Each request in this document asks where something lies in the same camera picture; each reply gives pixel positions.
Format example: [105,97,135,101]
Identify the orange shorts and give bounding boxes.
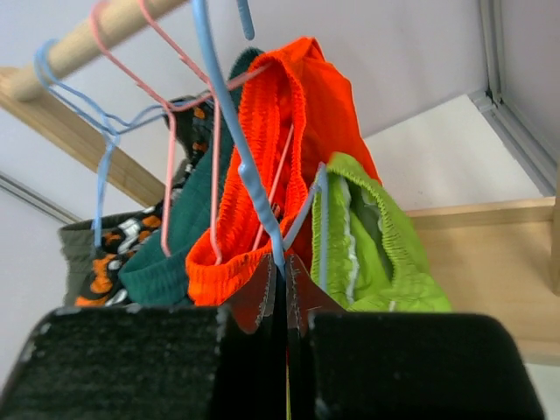
[185,37,379,306]

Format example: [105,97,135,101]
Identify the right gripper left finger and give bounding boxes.
[1,257,284,419]

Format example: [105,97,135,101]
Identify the lime green shorts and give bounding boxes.
[310,152,452,312]

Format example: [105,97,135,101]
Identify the pink wire hanger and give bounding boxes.
[137,0,295,266]
[89,1,211,256]

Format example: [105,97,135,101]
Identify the blue wire hanger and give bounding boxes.
[192,1,329,291]
[33,39,164,249]

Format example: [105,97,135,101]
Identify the wooden clothes rack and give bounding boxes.
[1,1,559,366]

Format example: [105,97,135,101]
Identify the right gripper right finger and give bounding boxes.
[286,255,544,419]

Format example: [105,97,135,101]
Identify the teal shorts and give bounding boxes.
[118,47,266,306]

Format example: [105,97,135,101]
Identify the olive grey shorts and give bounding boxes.
[59,213,151,306]

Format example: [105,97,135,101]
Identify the camouflage patterned shorts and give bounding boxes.
[59,100,214,306]

